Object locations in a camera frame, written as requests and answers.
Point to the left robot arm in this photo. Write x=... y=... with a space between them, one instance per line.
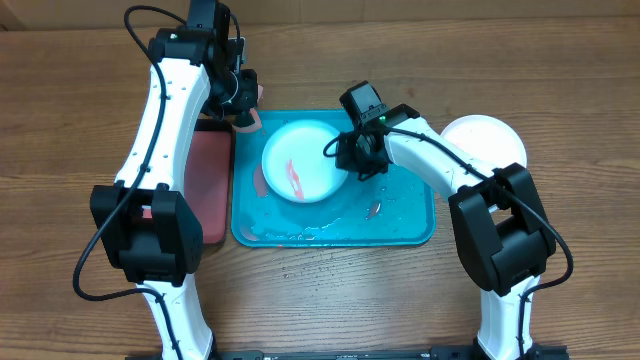
x=143 y=219

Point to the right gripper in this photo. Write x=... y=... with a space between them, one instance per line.
x=355 y=162

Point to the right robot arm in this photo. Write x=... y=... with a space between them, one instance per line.
x=500 y=228

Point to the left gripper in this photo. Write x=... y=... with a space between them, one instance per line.
x=250 y=103

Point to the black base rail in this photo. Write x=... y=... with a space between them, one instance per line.
x=458 y=352

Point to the black tray with red mat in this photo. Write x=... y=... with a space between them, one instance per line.
x=207 y=177

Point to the teal plastic tray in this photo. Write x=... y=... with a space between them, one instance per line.
x=392 y=209

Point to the white pink plate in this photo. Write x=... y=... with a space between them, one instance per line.
x=487 y=138

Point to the dark green sponge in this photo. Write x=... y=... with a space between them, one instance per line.
x=244 y=110

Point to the light blue plate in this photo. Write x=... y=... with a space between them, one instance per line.
x=294 y=165

